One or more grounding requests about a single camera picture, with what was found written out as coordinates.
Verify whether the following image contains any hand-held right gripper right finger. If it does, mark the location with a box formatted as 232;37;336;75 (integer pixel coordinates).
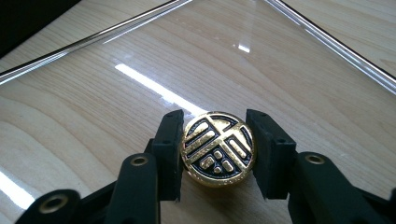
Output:
245;108;396;224

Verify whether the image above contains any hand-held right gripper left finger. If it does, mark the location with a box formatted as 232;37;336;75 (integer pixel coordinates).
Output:
104;108;186;224

